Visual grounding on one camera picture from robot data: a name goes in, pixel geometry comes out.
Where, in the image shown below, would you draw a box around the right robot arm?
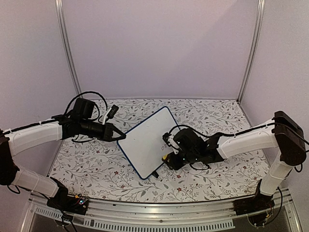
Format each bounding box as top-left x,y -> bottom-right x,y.
162,111 -> 308,211

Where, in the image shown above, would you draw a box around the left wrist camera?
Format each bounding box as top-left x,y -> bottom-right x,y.
102,104 -> 119,125

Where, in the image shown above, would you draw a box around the left metal frame post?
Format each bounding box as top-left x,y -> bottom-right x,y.
55,0 -> 82,94

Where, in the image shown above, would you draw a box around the aluminium front rail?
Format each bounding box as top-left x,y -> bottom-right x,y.
21,188 -> 304,232

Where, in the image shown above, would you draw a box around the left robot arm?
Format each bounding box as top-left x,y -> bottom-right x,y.
0,91 -> 126,210

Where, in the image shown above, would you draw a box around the right metal frame post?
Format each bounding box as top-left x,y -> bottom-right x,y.
237,0 -> 265,104

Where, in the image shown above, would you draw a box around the metal frame post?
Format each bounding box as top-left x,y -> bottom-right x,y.
237,0 -> 265,104
55,0 -> 82,94

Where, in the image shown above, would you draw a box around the blue framed whiteboard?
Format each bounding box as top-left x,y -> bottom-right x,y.
117,106 -> 177,180

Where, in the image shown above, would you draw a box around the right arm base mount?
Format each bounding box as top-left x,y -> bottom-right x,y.
233,193 -> 275,216

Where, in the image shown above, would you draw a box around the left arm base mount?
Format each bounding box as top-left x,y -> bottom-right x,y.
47,191 -> 89,215

